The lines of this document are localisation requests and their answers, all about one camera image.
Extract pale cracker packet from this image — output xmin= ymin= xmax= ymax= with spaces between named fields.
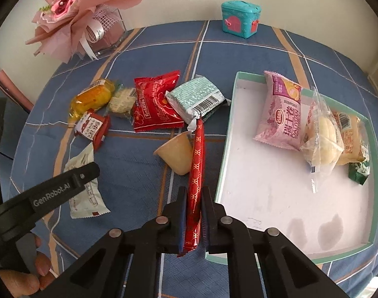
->
xmin=107 ymin=87 xmax=137 ymax=118

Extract pink-edged dark panel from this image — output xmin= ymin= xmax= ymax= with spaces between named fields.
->
xmin=0 ymin=70 xmax=34 ymax=199

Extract white bun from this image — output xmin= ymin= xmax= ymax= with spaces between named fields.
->
xmin=301 ymin=87 xmax=345 ymax=194

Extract small red and white biscuit packet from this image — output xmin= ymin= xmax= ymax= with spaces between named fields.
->
xmin=74 ymin=109 xmax=111 ymax=152

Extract yellow cracker packet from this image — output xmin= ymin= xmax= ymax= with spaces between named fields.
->
xmin=330 ymin=109 xmax=371 ymax=186

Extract teal and silver snack packet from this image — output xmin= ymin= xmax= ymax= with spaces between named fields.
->
xmin=166 ymin=76 xmax=232 ymax=132

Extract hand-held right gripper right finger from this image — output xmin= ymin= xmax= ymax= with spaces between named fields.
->
xmin=201 ymin=186 xmax=341 ymax=298

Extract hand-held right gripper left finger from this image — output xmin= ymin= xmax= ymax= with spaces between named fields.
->
xmin=45 ymin=186 xmax=189 ymax=298

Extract pink snack packet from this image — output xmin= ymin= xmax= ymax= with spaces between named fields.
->
xmin=253 ymin=70 xmax=303 ymax=152

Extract teal toy chest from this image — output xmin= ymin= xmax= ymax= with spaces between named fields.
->
xmin=220 ymin=1 xmax=260 ymax=39

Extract orange cake packet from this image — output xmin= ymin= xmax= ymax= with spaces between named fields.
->
xmin=67 ymin=79 xmax=117 ymax=121

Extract long red patterned packet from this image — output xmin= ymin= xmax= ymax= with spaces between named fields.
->
xmin=177 ymin=116 xmax=206 ymax=258

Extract teal-edged white cardboard tray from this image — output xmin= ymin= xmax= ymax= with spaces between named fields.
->
xmin=205 ymin=71 xmax=378 ymax=266

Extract red star-print snack packet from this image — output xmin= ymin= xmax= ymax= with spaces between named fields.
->
xmin=132 ymin=70 xmax=185 ymax=133

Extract person's left hand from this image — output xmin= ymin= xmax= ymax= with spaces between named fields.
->
xmin=0 ymin=235 xmax=58 ymax=297

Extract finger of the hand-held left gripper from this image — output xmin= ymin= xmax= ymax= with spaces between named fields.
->
xmin=0 ymin=161 xmax=100 ymax=243

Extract pink paper flower bouquet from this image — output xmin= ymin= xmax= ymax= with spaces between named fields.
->
xmin=25 ymin=0 xmax=144 ymax=64

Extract clear plastic box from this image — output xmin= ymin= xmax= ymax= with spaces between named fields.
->
xmin=84 ymin=8 xmax=127 ymax=61

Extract beige snack packet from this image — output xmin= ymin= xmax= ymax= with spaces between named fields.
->
xmin=63 ymin=144 xmax=111 ymax=219

